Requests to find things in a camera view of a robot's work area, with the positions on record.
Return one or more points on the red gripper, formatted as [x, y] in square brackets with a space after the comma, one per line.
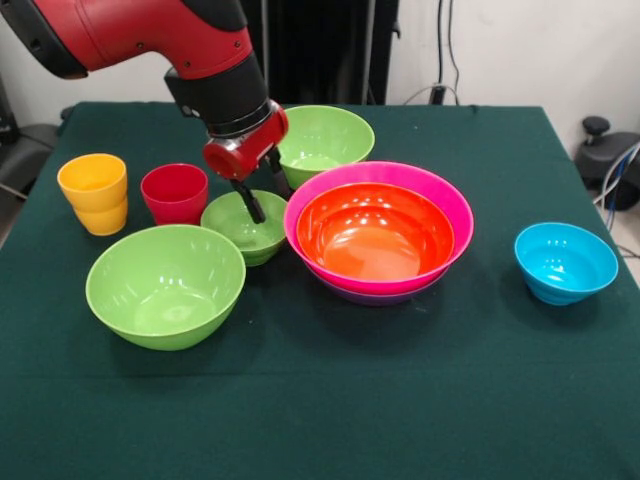
[240, 155]

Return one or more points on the pink bowl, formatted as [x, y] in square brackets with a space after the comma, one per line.
[310, 200]

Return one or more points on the small ribbed green bowl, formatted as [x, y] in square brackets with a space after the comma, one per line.
[235, 235]

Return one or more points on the medium green bowl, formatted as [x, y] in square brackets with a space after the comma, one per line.
[330, 135]

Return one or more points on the red cup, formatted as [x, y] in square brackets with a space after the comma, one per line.
[172, 200]

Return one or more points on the orange bowl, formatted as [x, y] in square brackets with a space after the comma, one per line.
[375, 235]

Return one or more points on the large green bowl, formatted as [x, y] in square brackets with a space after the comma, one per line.
[165, 285]

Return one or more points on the purple bowl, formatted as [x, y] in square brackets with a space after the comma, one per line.
[375, 301]

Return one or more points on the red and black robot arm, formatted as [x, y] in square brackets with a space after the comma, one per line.
[150, 30]

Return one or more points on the yellow cup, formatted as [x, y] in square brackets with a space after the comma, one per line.
[95, 200]

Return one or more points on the black plug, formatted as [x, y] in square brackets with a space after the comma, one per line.
[438, 94]

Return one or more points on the dark green tablecloth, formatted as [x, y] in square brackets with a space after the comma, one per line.
[320, 400]

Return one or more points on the black office chair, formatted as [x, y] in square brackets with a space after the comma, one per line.
[30, 140]

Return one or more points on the small blue bowl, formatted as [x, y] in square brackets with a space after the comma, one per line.
[565, 265]

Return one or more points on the black chair with round knob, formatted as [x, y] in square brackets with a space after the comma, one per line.
[600, 160]

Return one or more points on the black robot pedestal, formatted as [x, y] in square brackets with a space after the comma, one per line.
[330, 50]

